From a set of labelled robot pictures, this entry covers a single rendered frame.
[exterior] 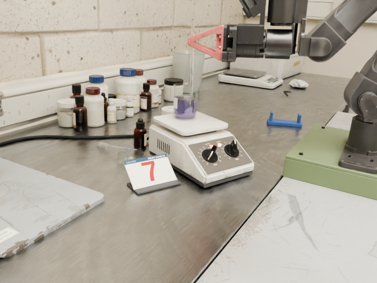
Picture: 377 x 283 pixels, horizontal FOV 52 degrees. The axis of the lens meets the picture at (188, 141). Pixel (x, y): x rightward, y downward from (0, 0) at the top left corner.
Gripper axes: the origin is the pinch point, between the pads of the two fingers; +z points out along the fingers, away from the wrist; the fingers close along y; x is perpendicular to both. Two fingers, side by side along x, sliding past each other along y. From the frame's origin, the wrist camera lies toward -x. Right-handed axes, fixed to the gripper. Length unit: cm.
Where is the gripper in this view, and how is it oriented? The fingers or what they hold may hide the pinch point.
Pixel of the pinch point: (192, 41)
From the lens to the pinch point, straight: 80.4
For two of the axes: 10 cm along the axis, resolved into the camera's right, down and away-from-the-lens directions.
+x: -0.2, 9.5, 3.3
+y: -1.7, 3.2, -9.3
